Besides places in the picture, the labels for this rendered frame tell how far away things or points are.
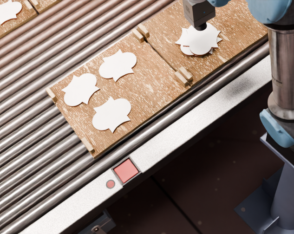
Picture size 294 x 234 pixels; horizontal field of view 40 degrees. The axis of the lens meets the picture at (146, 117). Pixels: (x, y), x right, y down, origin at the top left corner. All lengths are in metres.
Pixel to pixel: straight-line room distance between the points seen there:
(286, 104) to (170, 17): 0.73
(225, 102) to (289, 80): 0.47
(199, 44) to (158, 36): 0.17
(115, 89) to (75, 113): 0.16
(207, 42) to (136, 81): 0.29
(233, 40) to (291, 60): 0.62
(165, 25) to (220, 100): 0.38
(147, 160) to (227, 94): 0.35
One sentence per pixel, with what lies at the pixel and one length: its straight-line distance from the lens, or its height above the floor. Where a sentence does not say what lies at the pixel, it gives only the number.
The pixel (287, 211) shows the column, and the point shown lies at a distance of 1.91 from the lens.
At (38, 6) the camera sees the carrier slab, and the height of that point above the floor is 0.95.
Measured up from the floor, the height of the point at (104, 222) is 0.81.
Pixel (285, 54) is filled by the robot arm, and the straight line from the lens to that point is 0.90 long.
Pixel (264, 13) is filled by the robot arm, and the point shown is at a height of 1.52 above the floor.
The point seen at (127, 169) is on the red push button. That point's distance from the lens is 1.31.
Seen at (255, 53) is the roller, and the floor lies 0.92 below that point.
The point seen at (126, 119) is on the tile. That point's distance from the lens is 1.37.
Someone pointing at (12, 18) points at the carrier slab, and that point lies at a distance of 1.84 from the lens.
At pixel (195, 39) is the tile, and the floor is 0.96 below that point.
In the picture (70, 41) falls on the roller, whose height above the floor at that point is 0.91.
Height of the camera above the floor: 2.11
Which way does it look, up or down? 59 degrees down
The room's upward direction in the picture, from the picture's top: 20 degrees counter-clockwise
